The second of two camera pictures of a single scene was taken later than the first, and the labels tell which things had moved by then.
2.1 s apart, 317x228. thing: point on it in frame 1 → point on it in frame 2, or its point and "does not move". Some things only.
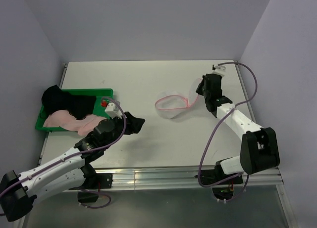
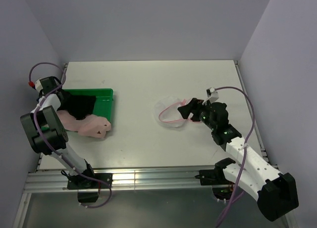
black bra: [54, 99] does not move
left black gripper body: [119, 126] → [59, 90]
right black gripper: [198, 90] → [194, 107]
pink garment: [64, 119] does not move
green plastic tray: [99, 109] does not move
